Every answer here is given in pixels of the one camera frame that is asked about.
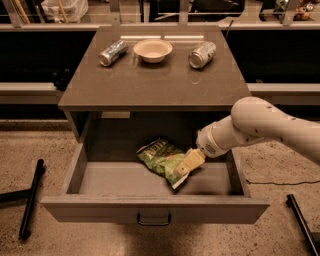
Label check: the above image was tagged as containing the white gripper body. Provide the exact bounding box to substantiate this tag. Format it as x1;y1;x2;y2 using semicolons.
196;120;234;158

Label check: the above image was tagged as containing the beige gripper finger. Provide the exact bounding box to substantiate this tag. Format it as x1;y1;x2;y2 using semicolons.
173;149;206;176

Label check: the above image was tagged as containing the green jalapeno chip bag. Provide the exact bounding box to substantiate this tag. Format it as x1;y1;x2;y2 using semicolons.
136;138;188;189

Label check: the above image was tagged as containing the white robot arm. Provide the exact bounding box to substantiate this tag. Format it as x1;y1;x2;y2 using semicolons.
174;97;320;177

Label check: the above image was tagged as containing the grey cabinet with counter top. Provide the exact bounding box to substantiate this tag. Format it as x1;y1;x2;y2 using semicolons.
59;25;250;135

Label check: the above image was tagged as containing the open grey top drawer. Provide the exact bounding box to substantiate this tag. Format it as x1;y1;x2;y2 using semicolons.
40;114;270;225

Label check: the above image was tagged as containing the white plastic bag background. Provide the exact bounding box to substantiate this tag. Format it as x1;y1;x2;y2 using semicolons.
41;0;88;23

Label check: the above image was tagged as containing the silver green soda can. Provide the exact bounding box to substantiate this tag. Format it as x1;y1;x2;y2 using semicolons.
189;41;216;69

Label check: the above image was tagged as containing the black stand leg right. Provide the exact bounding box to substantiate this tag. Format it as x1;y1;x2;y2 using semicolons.
286;194;320;256

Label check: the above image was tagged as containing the black stand leg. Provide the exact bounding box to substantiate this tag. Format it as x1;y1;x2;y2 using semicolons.
0;159;46;241
286;194;320;256

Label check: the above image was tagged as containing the white paper bowl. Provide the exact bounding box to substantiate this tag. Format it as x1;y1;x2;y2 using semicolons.
133;39;173;63

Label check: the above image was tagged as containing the silver blue soda can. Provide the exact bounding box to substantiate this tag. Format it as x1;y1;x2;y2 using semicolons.
99;40;128;67

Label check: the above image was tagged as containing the black object by cabinet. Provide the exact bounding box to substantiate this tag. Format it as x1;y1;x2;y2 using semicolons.
52;69;70;91

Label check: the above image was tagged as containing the black stand leg left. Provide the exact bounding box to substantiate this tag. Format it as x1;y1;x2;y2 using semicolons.
0;159;46;241

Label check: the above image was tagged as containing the metal railing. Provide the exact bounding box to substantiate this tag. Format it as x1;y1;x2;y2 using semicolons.
0;0;320;31

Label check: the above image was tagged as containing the black drawer handle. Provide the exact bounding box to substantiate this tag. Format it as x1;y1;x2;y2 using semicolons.
136;213;172;227

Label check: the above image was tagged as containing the black floor cable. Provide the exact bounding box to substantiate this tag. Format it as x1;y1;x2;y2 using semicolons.
245;178;320;187

